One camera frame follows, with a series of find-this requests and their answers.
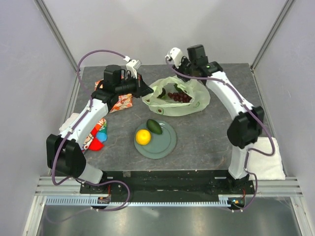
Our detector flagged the white folded towel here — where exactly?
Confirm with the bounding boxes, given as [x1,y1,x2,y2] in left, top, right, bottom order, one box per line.
[59,113,79,132]
[248,137,285,180]

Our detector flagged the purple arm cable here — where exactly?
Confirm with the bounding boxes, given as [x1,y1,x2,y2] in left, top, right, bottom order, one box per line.
[165,56,276,212]
[45,49,130,224]

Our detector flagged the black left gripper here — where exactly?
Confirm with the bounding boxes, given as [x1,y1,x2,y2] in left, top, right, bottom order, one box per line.
[116,72,154,99]

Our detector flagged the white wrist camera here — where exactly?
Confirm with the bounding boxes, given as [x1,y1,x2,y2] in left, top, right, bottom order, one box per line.
[165,47,184,68]
[124,56,142,78]

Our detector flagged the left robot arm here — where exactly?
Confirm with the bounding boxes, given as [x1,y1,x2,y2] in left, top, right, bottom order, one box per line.
[46,60,153,193]

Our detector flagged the aluminium front rail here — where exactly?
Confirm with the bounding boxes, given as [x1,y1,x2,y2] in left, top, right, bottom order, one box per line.
[35,177,303,197]

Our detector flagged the white folded towel right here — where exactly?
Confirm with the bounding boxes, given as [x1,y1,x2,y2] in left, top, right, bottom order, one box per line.
[248,137,285,180]

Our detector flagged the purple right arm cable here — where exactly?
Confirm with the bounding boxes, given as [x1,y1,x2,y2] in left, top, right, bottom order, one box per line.
[165,56,276,212]

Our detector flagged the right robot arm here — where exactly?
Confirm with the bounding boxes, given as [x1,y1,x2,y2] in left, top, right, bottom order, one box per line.
[168,45,264,194]

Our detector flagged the colourful printed cloth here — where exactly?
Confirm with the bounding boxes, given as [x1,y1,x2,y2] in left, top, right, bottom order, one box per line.
[82,118,107,152]

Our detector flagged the green fake avocado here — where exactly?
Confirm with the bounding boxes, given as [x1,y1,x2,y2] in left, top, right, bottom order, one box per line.
[146,119,162,135]

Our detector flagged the slotted grey cable duct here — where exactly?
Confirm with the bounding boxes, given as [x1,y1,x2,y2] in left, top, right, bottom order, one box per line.
[45,196,231,207]

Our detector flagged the light green plastic bag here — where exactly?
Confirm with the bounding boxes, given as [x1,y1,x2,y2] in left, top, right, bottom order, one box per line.
[142,76,211,117]

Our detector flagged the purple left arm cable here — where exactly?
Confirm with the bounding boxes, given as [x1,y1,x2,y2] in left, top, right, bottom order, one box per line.
[45,49,130,224]

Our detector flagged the white folded towel left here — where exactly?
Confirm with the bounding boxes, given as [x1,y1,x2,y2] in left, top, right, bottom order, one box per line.
[59,113,79,132]

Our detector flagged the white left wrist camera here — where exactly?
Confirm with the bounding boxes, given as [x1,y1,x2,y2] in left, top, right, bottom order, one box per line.
[124,56,142,78]

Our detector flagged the aluminium frame post left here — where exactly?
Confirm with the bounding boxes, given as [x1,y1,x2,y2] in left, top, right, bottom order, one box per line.
[34,0,77,71]

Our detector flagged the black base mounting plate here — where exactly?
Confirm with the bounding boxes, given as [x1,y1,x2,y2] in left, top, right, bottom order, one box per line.
[79,169,254,197]

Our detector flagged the aluminium frame post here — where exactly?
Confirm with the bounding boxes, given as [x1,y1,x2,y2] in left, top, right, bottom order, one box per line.
[34,0,77,71]
[250,0,295,72]

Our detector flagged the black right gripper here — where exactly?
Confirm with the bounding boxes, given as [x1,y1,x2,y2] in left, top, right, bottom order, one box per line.
[171,56,196,83]

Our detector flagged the floral orange folded cloth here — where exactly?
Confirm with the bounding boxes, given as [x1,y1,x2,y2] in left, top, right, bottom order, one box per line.
[92,77,133,113]

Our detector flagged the teal round plate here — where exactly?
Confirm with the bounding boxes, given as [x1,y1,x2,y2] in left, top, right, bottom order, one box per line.
[133,119,177,159]

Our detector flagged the dark red fake grapes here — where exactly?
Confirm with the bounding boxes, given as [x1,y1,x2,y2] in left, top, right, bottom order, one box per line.
[167,92,192,103]

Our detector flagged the yellow fake orange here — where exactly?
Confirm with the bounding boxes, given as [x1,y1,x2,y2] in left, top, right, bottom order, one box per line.
[135,129,151,146]

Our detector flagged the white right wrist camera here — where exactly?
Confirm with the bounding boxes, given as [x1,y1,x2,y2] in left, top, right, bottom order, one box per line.
[165,47,184,68]

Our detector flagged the aluminium frame post right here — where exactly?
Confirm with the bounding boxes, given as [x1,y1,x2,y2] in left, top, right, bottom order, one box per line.
[250,0,295,72]

